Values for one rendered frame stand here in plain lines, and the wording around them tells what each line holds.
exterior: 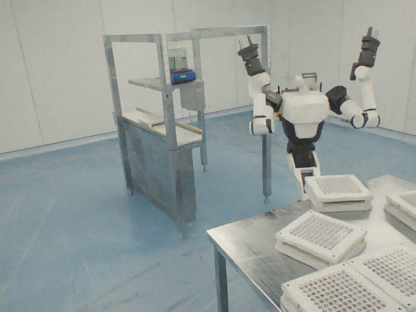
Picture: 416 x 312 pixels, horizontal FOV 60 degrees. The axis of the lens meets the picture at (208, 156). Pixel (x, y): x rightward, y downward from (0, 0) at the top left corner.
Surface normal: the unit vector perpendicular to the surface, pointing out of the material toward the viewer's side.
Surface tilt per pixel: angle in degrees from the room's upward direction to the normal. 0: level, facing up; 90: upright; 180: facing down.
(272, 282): 0
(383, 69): 90
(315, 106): 90
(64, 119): 90
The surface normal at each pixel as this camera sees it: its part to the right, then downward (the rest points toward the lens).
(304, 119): 0.01, 0.34
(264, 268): -0.06, -0.94
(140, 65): 0.50, 0.27
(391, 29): -0.87, 0.22
